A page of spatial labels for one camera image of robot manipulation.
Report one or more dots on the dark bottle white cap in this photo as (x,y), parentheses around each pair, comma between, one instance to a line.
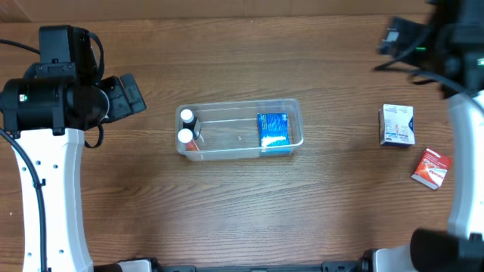
(191,122)

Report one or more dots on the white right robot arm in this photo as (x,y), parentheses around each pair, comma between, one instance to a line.
(447,50)

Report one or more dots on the white blue box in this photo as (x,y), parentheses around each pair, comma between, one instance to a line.
(396,125)

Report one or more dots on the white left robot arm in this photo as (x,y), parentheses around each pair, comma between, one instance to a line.
(45,116)

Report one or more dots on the red bottle white cap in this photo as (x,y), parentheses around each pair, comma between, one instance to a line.
(185,136)

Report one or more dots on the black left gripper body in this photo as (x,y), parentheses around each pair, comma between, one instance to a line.
(123,97)

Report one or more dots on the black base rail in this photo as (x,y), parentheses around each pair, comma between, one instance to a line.
(246,267)

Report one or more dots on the clear plastic container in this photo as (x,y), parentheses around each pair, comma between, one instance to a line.
(229,130)

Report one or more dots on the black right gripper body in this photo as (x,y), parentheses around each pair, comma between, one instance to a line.
(393,38)

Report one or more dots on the red packet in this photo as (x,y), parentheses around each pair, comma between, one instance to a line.
(432,169)

